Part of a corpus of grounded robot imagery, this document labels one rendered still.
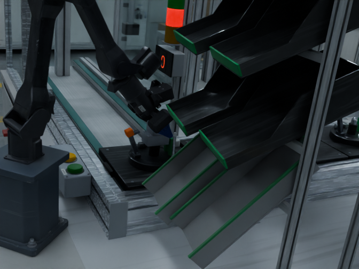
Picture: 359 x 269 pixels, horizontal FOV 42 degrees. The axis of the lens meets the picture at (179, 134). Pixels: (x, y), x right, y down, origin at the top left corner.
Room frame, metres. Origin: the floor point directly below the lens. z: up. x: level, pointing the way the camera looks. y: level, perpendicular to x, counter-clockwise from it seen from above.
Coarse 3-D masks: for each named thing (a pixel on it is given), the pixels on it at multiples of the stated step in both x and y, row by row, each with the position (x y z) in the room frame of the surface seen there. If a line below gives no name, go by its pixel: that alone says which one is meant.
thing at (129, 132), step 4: (128, 128) 1.14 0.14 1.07; (128, 132) 1.12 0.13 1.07; (132, 132) 1.13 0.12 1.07; (136, 132) 1.14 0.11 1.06; (128, 136) 1.13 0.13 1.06; (132, 136) 1.13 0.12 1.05; (132, 140) 1.13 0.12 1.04; (132, 144) 1.13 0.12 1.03; (132, 148) 1.14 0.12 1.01; (136, 148) 1.14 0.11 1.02; (136, 152) 1.14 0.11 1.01
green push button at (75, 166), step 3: (69, 165) 1.08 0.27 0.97; (72, 165) 1.09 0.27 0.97; (75, 165) 1.09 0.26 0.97; (78, 165) 1.09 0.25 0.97; (81, 165) 1.09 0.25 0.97; (69, 168) 1.07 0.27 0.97; (72, 168) 1.07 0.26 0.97; (75, 168) 1.07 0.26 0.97; (78, 168) 1.08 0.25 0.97; (81, 168) 1.08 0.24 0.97; (69, 171) 1.07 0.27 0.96; (72, 171) 1.06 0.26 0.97; (75, 171) 1.06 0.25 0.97; (78, 171) 1.07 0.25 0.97; (81, 171) 1.08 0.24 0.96
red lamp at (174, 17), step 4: (168, 8) 1.38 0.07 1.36; (168, 12) 1.38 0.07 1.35; (172, 12) 1.37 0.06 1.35; (176, 12) 1.37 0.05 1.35; (180, 12) 1.38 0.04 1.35; (168, 16) 1.38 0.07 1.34; (172, 16) 1.37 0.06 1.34; (176, 16) 1.37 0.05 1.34; (180, 16) 1.38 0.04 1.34; (168, 20) 1.38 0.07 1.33; (172, 20) 1.37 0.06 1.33; (176, 20) 1.37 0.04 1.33; (180, 20) 1.38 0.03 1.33; (168, 24) 1.38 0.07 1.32; (172, 24) 1.37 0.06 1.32; (176, 24) 1.37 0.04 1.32; (180, 24) 1.38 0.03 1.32
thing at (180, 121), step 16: (288, 64) 0.90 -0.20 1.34; (224, 80) 1.00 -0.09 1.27; (240, 80) 1.01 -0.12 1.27; (256, 80) 0.88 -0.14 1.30; (192, 96) 0.98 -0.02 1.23; (208, 96) 0.99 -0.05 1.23; (224, 96) 0.96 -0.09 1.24; (240, 96) 0.87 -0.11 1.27; (176, 112) 0.95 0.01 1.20; (192, 112) 0.93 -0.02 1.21; (208, 112) 0.91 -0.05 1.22; (224, 112) 0.86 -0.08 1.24; (192, 128) 0.84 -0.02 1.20
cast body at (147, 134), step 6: (144, 132) 1.17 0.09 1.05; (150, 132) 1.16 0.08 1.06; (144, 138) 1.16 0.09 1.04; (150, 138) 1.14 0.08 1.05; (156, 138) 1.15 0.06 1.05; (162, 138) 1.16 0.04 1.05; (168, 138) 1.17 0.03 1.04; (150, 144) 1.14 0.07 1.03; (156, 144) 1.15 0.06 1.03; (162, 144) 1.16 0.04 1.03
